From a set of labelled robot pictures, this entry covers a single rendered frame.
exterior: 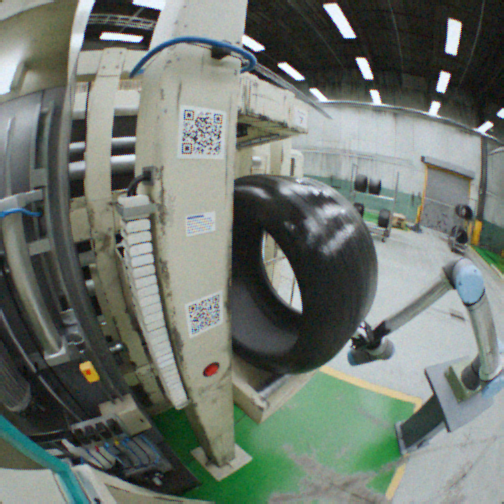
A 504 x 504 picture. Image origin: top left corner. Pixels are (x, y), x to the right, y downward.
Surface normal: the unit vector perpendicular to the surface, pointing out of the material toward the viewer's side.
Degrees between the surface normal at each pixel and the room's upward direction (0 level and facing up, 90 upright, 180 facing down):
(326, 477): 0
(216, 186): 90
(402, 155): 90
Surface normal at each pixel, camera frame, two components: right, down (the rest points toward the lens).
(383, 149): -0.61, 0.26
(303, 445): 0.05, -0.93
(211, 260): 0.70, 0.29
